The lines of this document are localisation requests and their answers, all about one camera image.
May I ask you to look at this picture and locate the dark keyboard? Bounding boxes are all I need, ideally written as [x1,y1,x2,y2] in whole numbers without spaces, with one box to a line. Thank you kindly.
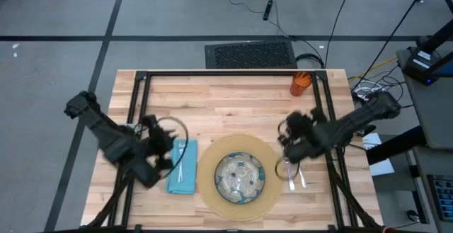
[426,174,453,223]

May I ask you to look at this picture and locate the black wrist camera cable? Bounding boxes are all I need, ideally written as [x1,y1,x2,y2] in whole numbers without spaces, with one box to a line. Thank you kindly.
[274,119,302,182]
[155,115,190,180]

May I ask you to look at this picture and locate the white paper sheet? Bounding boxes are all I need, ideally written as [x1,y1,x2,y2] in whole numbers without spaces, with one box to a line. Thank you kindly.
[361,132,396,177]

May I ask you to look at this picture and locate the long black floor cable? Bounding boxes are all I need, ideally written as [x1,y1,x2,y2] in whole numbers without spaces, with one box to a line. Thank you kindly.
[323,0,355,67]
[350,0,435,92]

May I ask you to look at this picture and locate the silver fork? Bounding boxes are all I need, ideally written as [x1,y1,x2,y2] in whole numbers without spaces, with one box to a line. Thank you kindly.
[176,141,187,183]

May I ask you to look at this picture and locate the patterned ceramic plate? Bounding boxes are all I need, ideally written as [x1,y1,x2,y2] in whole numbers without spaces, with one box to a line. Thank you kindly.
[214,151,266,205]

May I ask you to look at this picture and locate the black perforated floor panel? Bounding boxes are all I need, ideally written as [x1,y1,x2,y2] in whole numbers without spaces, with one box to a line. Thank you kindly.
[204,40,298,69]

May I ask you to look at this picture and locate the black power strip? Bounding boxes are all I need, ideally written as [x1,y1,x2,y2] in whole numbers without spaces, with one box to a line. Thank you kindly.
[262,0,273,21]

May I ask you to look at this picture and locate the light blue cloth napkin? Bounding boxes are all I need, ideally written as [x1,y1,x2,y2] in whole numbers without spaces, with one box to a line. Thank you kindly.
[165,139,198,195]

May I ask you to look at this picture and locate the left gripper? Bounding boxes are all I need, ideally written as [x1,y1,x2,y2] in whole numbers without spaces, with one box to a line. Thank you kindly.
[140,114,178,172]

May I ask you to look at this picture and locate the yellow cable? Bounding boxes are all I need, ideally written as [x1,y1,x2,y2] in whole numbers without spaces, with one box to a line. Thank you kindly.
[348,55,398,82]

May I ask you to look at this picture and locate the white cable coil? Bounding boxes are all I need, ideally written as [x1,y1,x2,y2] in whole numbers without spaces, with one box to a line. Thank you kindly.
[352,79,389,101]

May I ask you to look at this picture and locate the silver knife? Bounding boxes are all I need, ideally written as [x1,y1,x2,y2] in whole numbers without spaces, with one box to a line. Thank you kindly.
[285,160,297,193]

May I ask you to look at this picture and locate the black stand beam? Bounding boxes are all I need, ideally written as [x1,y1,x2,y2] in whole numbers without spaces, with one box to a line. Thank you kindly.
[366,125,428,166]
[415,18,453,55]

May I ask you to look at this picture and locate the grey desk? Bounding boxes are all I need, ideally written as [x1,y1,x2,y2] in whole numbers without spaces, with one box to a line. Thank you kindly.
[395,47,453,151]

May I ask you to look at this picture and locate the orange faceted plastic cup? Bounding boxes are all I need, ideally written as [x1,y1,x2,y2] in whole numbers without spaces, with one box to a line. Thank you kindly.
[289,71,313,97]

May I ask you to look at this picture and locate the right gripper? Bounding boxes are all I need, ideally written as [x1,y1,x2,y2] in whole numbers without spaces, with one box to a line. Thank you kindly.
[277,109,333,164]

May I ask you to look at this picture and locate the round woven straw placemat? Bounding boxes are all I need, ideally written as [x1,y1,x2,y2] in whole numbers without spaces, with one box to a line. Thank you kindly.
[196,133,285,222]

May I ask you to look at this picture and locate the black device blue light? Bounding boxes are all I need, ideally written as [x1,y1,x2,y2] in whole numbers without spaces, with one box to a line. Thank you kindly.
[401,47,445,86]

